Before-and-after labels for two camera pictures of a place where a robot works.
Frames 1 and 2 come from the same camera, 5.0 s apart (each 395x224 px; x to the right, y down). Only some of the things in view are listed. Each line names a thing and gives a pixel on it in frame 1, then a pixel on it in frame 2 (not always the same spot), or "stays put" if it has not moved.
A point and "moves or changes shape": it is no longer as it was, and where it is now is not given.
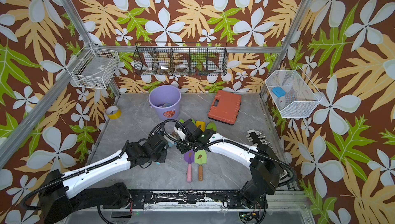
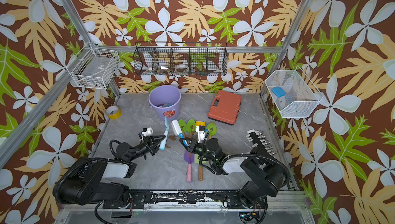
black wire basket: [180, 58] stays put
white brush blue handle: [170, 142] moves or changes shape
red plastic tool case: [225, 107] stays put
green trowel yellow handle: [211, 125] stays put
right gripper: [182, 148] → [193, 148]
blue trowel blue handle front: [170, 145] → [163, 145]
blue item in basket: [279, 91] stays put
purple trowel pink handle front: [189, 158] stays put
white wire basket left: [93, 68] stays put
